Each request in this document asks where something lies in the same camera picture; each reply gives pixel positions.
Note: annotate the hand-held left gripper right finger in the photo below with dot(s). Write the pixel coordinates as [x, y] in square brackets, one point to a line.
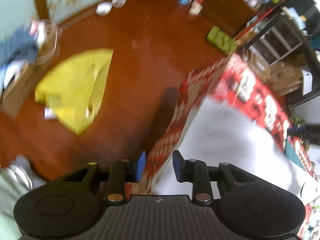
[178, 166]

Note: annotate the red patterned tablecloth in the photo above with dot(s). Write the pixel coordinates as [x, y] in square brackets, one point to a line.
[250, 90]

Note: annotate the person's green trouser leg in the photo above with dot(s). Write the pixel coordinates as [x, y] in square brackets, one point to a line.
[10, 210]

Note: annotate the stack of flattened cardboard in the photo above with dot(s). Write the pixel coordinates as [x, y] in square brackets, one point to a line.
[282, 75]

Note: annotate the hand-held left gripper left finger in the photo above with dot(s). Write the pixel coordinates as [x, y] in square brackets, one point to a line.
[141, 166]

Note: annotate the grey white striped shoe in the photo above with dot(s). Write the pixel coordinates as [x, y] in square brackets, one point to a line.
[22, 172]

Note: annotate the white flat box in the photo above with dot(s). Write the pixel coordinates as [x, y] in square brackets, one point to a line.
[307, 81]

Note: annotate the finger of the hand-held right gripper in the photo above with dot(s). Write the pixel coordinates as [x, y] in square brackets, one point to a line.
[297, 132]

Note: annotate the brown wooden cabinet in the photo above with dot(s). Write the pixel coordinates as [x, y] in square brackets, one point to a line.
[225, 7]

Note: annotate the green cutting mat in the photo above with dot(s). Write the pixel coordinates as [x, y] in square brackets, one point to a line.
[291, 151]

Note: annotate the green lattice plastic tray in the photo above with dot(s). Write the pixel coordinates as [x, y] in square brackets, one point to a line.
[221, 40]

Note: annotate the black metal shelf rack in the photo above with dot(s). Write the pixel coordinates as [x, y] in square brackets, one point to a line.
[312, 67]

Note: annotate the small white tube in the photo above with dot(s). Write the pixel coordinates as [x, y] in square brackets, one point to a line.
[49, 113]

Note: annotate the denim clothing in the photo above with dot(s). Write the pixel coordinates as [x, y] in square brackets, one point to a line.
[17, 45]

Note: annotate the yellow plastic bag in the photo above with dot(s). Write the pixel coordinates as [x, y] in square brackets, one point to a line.
[72, 87]

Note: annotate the tinsel Christmas garland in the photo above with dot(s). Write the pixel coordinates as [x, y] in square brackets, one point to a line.
[298, 122]

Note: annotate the open cardboard box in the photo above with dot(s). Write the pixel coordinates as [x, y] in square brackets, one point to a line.
[17, 92]

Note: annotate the white sweatpants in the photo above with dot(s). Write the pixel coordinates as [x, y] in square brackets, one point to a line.
[225, 150]

